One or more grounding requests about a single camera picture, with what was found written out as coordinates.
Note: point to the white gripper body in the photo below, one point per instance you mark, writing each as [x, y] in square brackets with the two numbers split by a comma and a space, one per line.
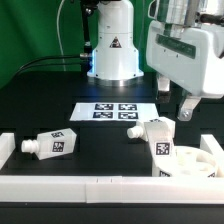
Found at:
[195, 62]

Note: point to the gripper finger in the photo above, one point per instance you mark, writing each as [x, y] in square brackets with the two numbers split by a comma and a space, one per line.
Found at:
[187, 106]
[163, 88]

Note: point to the white right fence bar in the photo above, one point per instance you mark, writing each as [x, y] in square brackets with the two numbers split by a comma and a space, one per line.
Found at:
[209, 144]

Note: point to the white fence bar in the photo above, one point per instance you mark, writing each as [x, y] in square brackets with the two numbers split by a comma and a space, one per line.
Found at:
[72, 189]
[209, 144]
[7, 145]

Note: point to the white marker sheet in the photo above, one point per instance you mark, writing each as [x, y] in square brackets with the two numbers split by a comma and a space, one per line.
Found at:
[113, 111]

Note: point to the white left fence bar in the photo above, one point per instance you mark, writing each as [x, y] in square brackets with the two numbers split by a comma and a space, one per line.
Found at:
[7, 145]

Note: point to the white front fence bar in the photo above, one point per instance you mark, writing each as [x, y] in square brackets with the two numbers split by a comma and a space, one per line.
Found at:
[72, 189]

